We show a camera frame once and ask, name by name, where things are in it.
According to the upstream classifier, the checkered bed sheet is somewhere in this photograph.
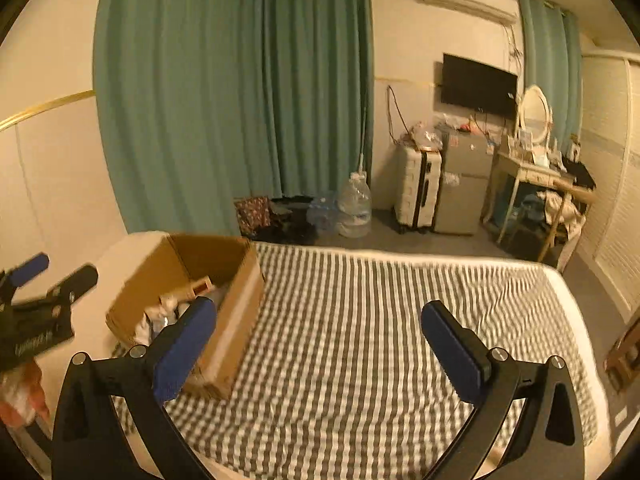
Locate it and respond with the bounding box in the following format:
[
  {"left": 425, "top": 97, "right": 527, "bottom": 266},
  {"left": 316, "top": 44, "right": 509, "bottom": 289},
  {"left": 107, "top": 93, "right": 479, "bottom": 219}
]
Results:
[{"left": 112, "top": 239, "right": 601, "bottom": 480}]

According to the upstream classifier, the white oval vanity mirror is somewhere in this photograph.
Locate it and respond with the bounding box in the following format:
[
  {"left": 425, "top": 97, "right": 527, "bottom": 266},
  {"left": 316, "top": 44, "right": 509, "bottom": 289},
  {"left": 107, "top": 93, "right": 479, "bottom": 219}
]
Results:
[{"left": 516, "top": 84, "right": 553, "bottom": 146}]

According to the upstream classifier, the flat tan cardboard box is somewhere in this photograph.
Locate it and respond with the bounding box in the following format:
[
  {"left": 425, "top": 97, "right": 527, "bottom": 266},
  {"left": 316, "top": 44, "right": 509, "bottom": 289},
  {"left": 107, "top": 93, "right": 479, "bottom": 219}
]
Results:
[{"left": 171, "top": 276, "right": 216, "bottom": 304}]

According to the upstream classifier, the brown cardboard box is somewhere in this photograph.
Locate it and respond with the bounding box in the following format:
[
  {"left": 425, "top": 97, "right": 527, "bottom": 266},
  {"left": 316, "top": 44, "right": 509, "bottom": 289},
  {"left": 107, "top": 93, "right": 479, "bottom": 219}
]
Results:
[{"left": 105, "top": 232, "right": 265, "bottom": 400}]

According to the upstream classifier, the black wall television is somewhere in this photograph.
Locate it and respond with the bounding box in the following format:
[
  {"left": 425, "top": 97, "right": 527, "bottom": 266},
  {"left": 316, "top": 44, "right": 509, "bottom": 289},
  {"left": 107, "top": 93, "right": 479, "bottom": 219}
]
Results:
[{"left": 440, "top": 53, "right": 518, "bottom": 120}]

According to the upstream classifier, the grey mini fridge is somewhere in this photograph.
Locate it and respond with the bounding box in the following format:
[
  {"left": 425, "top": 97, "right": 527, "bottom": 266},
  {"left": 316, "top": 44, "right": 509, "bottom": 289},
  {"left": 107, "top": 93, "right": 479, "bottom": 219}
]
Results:
[{"left": 434, "top": 128, "right": 494, "bottom": 235}]

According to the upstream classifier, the green curtain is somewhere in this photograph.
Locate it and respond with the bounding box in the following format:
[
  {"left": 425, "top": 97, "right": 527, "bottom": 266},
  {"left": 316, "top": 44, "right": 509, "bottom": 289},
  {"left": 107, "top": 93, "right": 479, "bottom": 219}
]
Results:
[
  {"left": 518, "top": 0, "right": 582, "bottom": 154},
  {"left": 93, "top": 0, "right": 374, "bottom": 235}
]

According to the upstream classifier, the white dressing table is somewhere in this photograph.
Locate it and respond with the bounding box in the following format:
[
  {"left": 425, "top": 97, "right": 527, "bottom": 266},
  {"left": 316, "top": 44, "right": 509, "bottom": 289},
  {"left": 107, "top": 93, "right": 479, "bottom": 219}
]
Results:
[{"left": 482, "top": 153, "right": 574, "bottom": 245}]

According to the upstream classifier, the large clear water jug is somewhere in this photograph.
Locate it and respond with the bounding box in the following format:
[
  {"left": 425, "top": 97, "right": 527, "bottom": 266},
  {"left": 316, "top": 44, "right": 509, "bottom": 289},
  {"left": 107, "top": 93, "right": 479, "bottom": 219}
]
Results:
[{"left": 336, "top": 172, "right": 372, "bottom": 238}]

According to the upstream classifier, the wooden chair with clothes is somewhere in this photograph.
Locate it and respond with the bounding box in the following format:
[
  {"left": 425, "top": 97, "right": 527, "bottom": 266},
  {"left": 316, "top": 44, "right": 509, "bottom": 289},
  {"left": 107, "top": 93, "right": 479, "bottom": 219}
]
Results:
[{"left": 516, "top": 180, "right": 597, "bottom": 272}]

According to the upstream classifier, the white suitcase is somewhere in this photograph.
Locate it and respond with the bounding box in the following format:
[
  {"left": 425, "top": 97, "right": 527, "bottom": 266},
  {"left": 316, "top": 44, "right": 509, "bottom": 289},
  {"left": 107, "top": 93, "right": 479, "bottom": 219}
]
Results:
[{"left": 394, "top": 145, "right": 442, "bottom": 230}]

